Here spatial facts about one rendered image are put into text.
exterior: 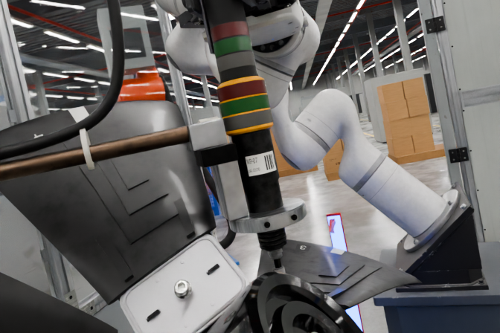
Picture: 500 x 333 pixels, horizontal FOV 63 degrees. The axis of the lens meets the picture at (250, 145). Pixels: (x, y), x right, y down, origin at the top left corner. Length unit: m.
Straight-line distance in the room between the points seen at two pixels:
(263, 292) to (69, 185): 0.22
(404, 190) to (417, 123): 7.61
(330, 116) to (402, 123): 7.52
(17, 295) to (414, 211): 0.92
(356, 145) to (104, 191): 0.73
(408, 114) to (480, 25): 6.44
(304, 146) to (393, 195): 0.24
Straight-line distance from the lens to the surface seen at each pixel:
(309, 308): 0.31
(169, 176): 0.40
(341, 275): 0.51
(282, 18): 0.41
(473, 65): 2.17
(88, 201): 0.40
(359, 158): 1.02
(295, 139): 1.01
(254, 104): 0.34
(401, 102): 8.52
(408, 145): 8.59
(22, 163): 0.35
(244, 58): 0.35
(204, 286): 0.34
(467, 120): 2.17
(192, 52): 0.97
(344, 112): 1.04
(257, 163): 0.34
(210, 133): 0.34
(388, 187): 1.02
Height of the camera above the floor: 1.37
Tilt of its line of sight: 3 degrees down
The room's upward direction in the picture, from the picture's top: 12 degrees counter-clockwise
